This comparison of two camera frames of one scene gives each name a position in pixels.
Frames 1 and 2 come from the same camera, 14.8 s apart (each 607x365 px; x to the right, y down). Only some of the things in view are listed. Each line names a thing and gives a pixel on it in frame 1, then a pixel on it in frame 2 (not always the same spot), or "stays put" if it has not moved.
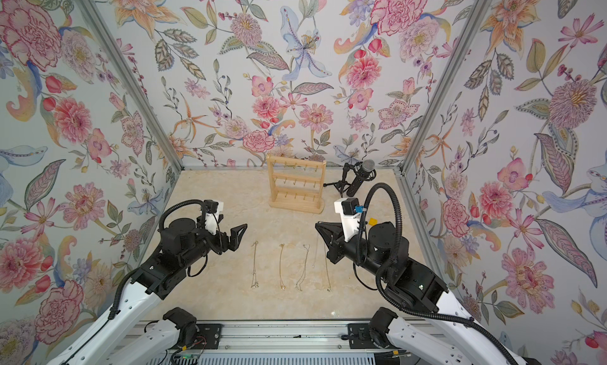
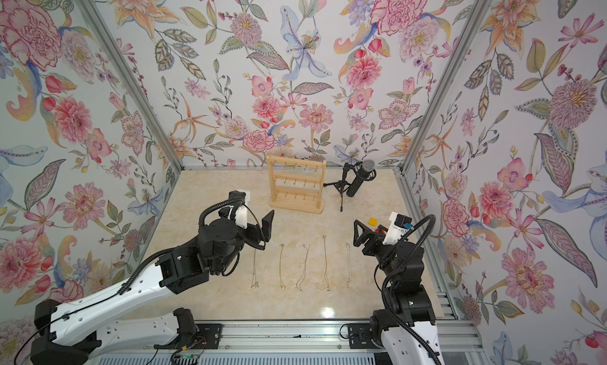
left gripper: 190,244 -> 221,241
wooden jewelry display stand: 296,184 stays put
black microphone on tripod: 363,171 stays put
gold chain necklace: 282,286 stays put
